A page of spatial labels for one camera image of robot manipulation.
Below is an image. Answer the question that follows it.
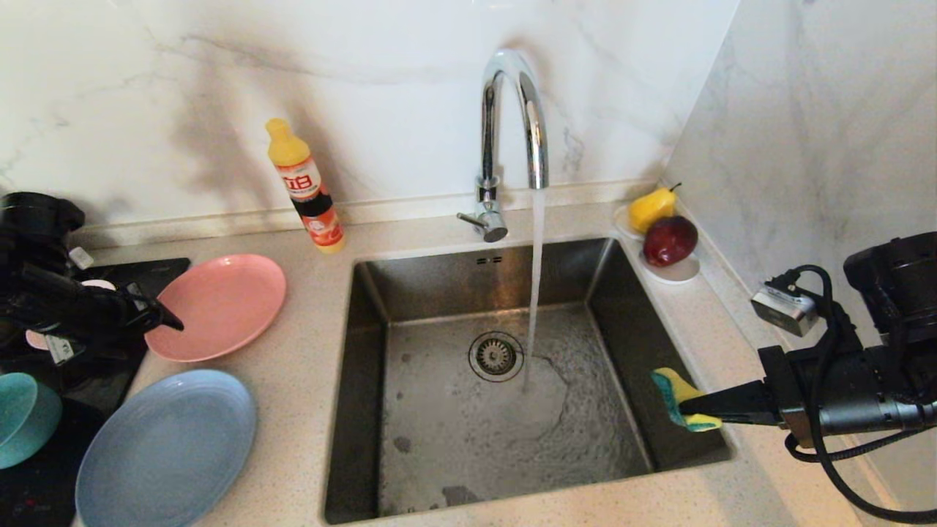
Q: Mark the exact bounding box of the light pink bowl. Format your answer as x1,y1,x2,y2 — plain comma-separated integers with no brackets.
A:
26,278,118,351

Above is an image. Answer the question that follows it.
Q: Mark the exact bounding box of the yellow sponge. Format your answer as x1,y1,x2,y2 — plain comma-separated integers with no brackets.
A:
652,367,723,433

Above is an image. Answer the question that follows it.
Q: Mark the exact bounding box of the teal bowl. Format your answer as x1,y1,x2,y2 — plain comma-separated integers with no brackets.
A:
0,373,63,469

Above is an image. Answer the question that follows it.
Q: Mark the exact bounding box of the yellow-capped orange dish soap bottle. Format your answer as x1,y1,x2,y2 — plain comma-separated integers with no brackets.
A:
265,119,346,254

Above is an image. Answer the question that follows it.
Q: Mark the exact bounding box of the chrome gooseneck faucet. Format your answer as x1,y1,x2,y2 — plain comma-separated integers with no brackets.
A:
457,48,549,243

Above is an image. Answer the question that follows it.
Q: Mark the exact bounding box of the stainless steel sink basin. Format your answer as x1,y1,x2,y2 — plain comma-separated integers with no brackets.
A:
324,236,734,524

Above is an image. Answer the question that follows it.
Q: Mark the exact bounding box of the black induction cooktop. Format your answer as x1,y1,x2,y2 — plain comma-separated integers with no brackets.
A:
0,258,191,527

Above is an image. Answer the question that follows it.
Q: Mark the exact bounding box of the salmon pink plate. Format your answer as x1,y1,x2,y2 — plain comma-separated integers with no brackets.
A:
144,254,288,363

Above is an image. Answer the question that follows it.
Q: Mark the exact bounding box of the blue plate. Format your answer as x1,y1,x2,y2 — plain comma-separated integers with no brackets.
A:
75,369,258,527

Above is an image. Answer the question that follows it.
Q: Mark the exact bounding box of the small white dish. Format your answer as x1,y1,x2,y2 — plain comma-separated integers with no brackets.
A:
638,247,701,285
612,203,646,241

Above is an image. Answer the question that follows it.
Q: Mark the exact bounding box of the dark red apple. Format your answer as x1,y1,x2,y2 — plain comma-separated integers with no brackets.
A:
642,215,698,267

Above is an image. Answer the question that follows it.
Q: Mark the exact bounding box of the yellow pear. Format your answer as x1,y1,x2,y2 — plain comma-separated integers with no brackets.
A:
628,183,681,234

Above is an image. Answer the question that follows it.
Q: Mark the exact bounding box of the round metal drain strainer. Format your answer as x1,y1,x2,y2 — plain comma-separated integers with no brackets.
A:
468,332,524,383

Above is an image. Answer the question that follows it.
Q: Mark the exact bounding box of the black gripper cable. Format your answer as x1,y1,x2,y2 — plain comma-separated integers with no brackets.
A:
765,265,937,525

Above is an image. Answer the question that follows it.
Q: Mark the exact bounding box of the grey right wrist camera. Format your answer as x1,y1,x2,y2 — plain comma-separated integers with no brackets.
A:
750,285,821,337

